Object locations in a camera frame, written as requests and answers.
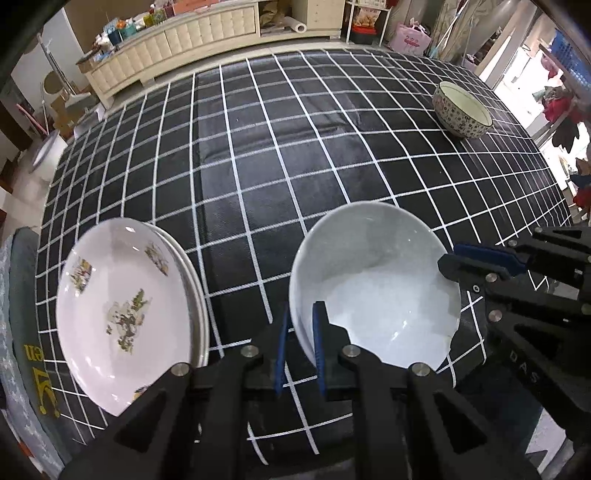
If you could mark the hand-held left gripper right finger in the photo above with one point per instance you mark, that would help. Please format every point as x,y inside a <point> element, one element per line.
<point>318,344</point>

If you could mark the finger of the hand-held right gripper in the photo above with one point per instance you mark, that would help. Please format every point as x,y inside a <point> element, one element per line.
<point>489,256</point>
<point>475,277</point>

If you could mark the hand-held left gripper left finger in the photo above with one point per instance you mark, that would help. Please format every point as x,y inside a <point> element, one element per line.
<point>279,364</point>

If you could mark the white bowl with blue inside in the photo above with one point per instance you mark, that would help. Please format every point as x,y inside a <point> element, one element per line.
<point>374,286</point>

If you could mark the plain white plate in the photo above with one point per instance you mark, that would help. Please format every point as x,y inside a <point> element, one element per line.
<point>200,314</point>

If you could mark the small white plate with figures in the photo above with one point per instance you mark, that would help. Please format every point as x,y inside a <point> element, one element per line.
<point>120,295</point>

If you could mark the green patterned bowl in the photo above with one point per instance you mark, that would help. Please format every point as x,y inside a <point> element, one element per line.
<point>461,108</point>

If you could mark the black checkered tablecloth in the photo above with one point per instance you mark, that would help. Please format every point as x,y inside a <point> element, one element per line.
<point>258,161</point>

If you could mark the blue plastic basket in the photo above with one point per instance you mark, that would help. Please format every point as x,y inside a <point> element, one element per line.
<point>575,57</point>

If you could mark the pink gift bag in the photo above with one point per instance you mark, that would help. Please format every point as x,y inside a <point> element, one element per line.
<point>411,38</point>

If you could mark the grey chair cover yellow print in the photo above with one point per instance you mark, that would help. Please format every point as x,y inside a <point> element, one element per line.
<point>27,350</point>

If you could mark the white shelf rack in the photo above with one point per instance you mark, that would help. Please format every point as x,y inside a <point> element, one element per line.
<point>367,21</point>

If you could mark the white paper roll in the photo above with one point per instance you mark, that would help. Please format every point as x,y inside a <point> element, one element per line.
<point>292,26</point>

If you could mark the white plastic bucket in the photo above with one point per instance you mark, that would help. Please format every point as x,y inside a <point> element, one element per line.
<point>48,154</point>

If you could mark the cardboard box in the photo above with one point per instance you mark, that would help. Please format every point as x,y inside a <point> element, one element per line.
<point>69,115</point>

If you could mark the cream tv cabinet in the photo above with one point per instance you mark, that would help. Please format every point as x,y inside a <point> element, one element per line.
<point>194,32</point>

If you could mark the red clothing on rail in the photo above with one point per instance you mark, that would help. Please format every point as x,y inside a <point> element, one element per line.
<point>565,120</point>

